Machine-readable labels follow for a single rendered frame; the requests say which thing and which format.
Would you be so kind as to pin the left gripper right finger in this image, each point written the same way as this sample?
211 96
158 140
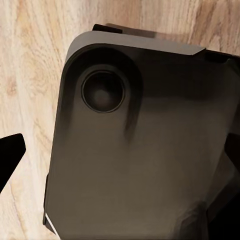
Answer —
232 149

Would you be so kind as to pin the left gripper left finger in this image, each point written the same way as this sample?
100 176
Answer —
12 149

